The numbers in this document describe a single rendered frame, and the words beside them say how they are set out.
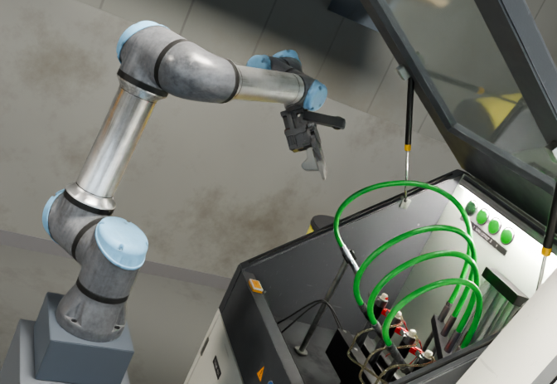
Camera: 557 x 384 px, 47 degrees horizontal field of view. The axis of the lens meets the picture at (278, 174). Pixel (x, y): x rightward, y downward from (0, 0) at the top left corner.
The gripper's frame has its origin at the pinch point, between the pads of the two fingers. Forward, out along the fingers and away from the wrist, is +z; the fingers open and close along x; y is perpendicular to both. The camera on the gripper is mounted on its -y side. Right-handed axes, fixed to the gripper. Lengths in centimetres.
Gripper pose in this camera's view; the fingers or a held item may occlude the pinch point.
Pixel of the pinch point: (325, 174)
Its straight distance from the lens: 174.1
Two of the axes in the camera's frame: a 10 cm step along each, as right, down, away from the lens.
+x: -2.0, -0.7, -9.8
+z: 2.6, 9.6, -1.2
